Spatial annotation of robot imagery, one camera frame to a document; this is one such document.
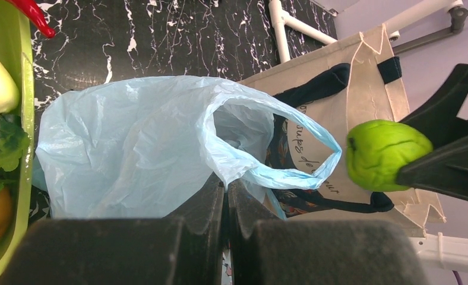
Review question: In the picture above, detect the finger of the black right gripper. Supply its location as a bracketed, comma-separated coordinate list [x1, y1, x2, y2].
[396, 136, 468, 201]
[400, 64, 468, 150]

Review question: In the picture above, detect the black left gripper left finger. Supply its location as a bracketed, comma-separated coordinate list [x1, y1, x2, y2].
[0, 175, 224, 284]

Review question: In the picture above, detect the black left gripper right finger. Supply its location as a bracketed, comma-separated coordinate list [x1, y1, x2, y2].
[227, 180, 428, 284]

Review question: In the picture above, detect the green custard apple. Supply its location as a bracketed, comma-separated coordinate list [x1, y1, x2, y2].
[345, 119, 434, 192]

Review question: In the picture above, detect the beige canvas tote bag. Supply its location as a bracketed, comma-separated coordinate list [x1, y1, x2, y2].
[242, 26, 446, 238]

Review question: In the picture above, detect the light blue plastic bag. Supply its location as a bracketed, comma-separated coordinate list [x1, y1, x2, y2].
[32, 76, 341, 219]

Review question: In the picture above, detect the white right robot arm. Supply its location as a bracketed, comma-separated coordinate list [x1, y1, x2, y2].
[396, 64, 468, 273]

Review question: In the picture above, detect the green lettuce leaf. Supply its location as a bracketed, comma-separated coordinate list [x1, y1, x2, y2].
[0, 113, 30, 191]

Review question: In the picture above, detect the red chili pepper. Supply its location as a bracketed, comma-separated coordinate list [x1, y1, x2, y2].
[7, 0, 56, 39]

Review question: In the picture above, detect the green vegetable basket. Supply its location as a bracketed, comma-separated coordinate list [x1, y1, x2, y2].
[0, 1, 34, 275]

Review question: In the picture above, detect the black wall handle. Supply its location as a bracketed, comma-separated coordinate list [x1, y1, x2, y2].
[391, 4, 468, 56]

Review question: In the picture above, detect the white pvc pipe frame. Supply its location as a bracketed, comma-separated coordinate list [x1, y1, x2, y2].
[268, 1, 468, 63]

